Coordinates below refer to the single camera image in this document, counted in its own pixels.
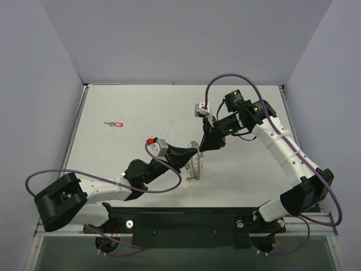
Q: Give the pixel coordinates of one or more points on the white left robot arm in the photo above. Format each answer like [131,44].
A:
[83,197]

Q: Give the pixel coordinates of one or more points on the steel keyring disc with rings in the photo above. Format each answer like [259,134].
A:
[194,166]

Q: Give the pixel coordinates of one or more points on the aluminium frame rail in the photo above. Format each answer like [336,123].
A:
[293,227]

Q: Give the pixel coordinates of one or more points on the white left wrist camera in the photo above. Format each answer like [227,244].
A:
[158,146]

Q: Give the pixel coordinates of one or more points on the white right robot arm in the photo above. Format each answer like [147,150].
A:
[308,182]

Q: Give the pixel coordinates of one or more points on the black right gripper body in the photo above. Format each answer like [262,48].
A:
[211,131]

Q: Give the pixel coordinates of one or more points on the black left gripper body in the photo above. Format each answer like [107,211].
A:
[170,156]

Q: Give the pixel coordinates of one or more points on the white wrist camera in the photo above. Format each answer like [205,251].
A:
[158,146]
[204,110]

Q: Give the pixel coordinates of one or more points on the red tag key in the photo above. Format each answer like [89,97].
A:
[115,124]

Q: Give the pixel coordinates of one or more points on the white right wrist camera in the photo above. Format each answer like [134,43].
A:
[204,110]

